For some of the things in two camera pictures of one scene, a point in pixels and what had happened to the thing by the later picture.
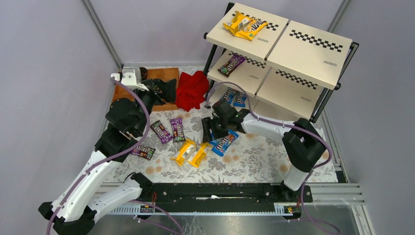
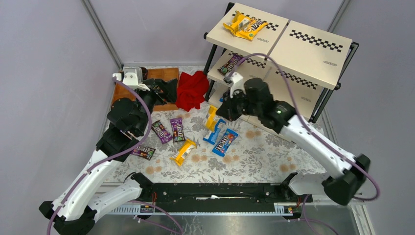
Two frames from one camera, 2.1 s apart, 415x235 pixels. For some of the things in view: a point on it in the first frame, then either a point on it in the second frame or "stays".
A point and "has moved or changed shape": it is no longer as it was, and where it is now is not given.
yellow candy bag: x=199 y=155 has moved or changed shape
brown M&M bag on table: x=144 y=152 stays
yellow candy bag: x=186 y=150 stays
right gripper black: x=213 y=124 to x=231 y=108
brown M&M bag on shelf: x=231 y=66 stays
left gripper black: x=155 y=89 stays
